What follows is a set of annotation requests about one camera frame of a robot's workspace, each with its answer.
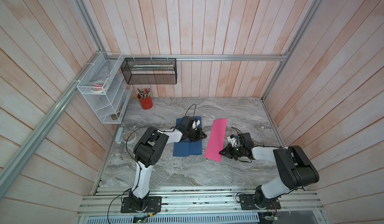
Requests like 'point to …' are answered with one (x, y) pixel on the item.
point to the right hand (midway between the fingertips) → (219, 151)
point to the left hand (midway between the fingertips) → (207, 137)
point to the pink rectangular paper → (214, 146)
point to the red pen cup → (146, 103)
